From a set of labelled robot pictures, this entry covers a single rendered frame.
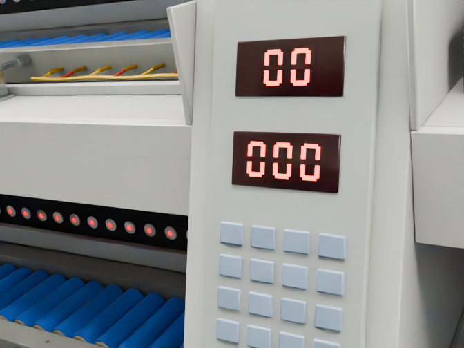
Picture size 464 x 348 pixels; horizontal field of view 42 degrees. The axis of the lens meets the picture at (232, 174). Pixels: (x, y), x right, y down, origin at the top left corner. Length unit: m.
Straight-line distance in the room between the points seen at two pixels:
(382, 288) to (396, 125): 0.06
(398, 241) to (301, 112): 0.06
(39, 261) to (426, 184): 0.40
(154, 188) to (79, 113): 0.06
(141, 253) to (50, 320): 0.09
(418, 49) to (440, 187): 0.05
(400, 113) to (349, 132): 0.02
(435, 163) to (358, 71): 0.04
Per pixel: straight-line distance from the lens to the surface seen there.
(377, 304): 0.23
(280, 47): 0.24
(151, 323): 0.44
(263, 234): 0.24
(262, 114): 0.24
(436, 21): 0.25
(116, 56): 0.38
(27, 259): 0.57
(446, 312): 0.32
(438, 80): 0.25
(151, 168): 0.29
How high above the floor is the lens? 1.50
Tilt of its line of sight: 3 degrees down
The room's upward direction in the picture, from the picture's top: 2 degrees clockwise
